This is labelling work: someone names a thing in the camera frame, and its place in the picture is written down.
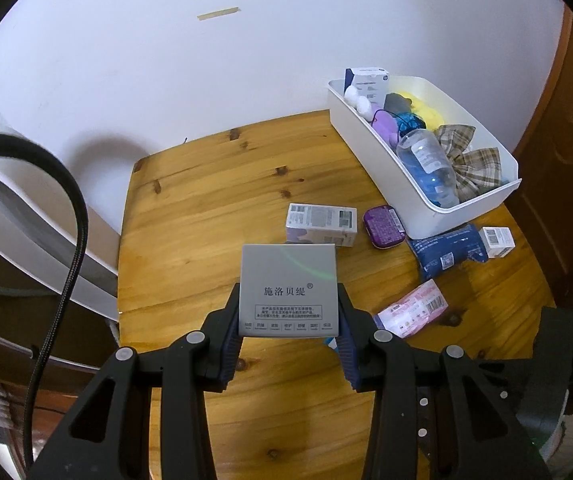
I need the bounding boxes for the dark blue tissue pack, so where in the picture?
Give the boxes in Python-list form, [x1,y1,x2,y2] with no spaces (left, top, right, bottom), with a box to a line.
[407,223,488,282]

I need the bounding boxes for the purple tin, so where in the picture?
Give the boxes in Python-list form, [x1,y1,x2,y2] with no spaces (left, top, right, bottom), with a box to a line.
[363,204,408,249]

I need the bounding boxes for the white plastic storage bin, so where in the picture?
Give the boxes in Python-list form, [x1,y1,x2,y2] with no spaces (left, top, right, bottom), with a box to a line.
[327,75,521,240]

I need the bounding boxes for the white and blue box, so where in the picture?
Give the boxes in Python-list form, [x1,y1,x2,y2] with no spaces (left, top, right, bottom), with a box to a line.
[344,66,391,107]

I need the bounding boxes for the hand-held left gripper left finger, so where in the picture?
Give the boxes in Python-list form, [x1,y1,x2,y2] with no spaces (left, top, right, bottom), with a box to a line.
[29,282,243,480]

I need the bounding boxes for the white box with grey print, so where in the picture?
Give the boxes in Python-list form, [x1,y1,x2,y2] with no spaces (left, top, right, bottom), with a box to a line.
[286,203,358,248]

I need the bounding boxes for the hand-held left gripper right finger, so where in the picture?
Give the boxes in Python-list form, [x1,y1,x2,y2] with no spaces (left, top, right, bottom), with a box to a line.
[338,282,553,480]

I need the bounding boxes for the black braided cable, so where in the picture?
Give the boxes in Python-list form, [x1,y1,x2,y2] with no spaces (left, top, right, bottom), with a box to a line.
[0,132,90,466]

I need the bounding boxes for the small grey white box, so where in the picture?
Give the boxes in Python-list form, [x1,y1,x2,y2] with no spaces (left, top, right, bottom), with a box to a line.
[236,243,341,338]

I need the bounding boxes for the grey plush pouch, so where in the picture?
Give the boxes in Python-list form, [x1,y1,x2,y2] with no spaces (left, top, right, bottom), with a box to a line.
[383,92,413,114]

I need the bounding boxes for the pink packet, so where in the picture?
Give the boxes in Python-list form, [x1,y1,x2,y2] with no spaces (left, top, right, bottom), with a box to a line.
[373,279,450,339]

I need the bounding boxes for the purple plush toy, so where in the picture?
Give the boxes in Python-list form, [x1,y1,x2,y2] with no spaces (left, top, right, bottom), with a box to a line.
[344,85,403,147]

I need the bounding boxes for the blue plastic packet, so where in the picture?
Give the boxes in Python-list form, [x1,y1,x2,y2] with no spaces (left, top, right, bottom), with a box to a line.
[401,152,450,207]

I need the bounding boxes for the globe print drawstring bag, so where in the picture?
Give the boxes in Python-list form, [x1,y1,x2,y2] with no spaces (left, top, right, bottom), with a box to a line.
[395,109,426,133]

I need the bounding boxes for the small white barcode box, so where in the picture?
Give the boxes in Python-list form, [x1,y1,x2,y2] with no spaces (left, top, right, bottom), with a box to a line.
[478,226,516,260]

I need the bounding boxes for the yellow plush toy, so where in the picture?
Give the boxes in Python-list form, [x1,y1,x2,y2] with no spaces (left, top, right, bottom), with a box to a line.
[397,90,445,127]

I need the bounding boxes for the clear plastic bottle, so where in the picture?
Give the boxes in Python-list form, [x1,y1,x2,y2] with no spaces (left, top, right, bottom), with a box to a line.
[395,128,461,209]

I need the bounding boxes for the plaid fabric bow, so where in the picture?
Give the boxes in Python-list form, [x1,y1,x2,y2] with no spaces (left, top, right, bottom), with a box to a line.
[433,124,503,205]

